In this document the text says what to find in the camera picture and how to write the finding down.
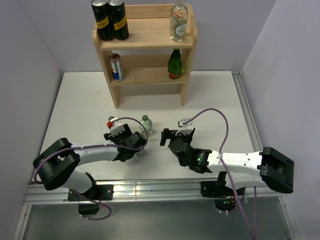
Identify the blue silver energy can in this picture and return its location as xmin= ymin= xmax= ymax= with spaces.
xmin=108 ymin=53 xmax=125 ymax=82

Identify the green glass bottle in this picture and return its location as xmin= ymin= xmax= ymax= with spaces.
xmin=167 ymin=48 xmax=182 ymax=79

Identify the clear soda bottle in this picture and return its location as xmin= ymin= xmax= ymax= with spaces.
xmin=169 ymin=0 xmax=189 ymax=42

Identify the silver can red tab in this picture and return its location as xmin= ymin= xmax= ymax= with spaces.
xmin=135 ymin=149 xmax=145 ymax=157

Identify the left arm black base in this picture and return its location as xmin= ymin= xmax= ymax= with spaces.
xmin=67 ymin=184 xmax=115 ymax=216

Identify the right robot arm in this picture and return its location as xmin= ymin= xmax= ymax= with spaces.
xmin=160 ymin=128 xmax=295 ymax=195

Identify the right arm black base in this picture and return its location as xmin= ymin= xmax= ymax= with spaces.
xmin=200 ymin=180 xmax=235 ymax=199

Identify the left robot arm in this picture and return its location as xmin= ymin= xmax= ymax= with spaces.
xmin=33 ymin=118 xmax=149 ymax=200

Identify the wooden three-tier shelf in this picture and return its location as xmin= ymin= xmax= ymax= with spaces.
xmin=92 ymin=4 xmax=198 ymax=108

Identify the clear bottle green cap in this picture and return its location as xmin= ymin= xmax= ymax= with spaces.
xmin=139 ymin=115 xmax=153 ymax=138

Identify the left black tall can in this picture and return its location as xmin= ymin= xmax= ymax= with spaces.
xmin=91 ymin=0 xmax=115 ymax=42

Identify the black tall can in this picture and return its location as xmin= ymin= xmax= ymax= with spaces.
xmin=91 ymin=0 xmax=115 ymax=42
xmin=108 ymin=0 xmax=130 ymax=41

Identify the right black tall can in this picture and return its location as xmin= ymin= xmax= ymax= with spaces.
xmin=108 ymin=0 xmax=130 ymax=41

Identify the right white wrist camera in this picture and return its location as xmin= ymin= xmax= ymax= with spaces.
xmin=176 ymin=118 xmax=194 ymax=136

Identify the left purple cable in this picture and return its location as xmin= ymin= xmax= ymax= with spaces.
xmin=33 ymin=116 xmax=150 ymax=221

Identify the front aluminium rail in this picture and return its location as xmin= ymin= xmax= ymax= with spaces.
xmin=23 ymin=176 xmax=288 ymax=204

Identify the aluminium rail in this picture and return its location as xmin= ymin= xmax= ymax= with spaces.
xmin=231 ymin=71 xmax=263 ymax=152
xmin=23 ymin=176 xmax=288 ymax=204

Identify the right aluminium rail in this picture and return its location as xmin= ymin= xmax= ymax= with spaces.
xmin=231 ymin=71 xmax=263 ymax=152

